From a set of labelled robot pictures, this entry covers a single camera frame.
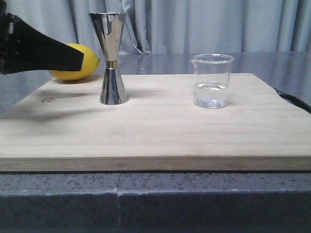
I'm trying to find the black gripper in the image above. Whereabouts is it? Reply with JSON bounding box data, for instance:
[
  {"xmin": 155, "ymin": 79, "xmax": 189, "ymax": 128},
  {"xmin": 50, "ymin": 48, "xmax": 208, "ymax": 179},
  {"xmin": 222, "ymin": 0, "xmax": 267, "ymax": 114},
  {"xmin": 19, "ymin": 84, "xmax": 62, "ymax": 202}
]
[{"xmin": 0, "ymin": 0, "xmax": 84, "ymax": 75}]

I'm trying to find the steel double jigger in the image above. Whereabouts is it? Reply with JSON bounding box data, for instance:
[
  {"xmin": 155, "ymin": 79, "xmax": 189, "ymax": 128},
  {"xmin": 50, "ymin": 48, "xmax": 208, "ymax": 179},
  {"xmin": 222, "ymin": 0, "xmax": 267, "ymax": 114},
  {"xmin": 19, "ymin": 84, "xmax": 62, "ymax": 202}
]
[{"xmin": 89, "ymin": 13, "xmax": 128, "ymax": 105}]

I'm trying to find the clear glass beaker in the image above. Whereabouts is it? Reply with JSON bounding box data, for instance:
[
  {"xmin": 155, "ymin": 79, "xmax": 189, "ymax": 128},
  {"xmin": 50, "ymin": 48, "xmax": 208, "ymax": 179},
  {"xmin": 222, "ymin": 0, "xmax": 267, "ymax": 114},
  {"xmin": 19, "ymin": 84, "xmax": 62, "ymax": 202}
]
[{"xmin": 191, "ymin": 53, "xmax": 234, "ymax": 109}]

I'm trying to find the yellow lemon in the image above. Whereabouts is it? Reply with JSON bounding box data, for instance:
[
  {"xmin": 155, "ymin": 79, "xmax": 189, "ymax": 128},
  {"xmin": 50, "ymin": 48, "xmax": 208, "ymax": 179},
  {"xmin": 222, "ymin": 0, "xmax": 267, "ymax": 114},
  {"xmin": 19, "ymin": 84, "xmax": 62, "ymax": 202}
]
[{"xmin": 48, "ymin": 43, "xmax": 101, "ymax": 81}]

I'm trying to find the light wooden cutting board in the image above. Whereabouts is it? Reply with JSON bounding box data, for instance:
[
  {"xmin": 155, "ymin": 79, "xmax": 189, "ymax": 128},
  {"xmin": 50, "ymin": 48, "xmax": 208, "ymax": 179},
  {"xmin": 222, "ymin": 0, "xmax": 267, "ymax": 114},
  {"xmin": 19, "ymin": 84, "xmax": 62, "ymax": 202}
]
[{"xmin": 0, "ymin": 73, "xmax": 311, "ymax": 171}]

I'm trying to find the grey curtain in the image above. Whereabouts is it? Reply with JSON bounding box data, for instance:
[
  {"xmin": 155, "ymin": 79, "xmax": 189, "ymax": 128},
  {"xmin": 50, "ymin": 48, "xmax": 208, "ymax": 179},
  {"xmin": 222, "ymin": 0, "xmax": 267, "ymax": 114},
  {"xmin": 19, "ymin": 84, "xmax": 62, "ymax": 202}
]
[{"xmin": 6, "ymin": 0, "xmax": 311, "ymax": 54}]

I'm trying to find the black cutting board strap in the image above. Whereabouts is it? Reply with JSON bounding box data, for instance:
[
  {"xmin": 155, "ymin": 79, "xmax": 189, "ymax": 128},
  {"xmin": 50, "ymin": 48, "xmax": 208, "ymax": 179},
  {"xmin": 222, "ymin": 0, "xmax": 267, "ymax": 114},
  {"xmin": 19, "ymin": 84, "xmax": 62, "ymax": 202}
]
[{"xmin": 273, "ymin": 87, "xmax": 311, "ymax": 113}]

